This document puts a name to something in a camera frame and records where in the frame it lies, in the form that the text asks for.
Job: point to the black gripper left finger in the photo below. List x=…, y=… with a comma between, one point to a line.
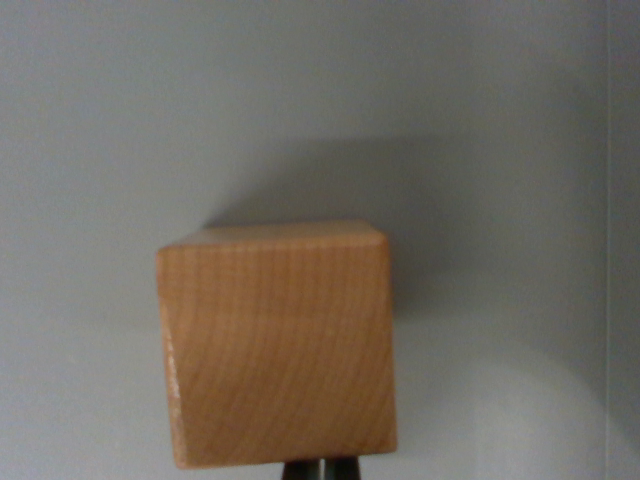
x=300, y=473

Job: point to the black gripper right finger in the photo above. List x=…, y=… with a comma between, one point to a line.
x=342, y=470

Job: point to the wooden cube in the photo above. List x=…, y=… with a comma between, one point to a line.
x=280, y=350

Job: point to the grey plastic bin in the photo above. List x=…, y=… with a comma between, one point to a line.
x=100, y=150

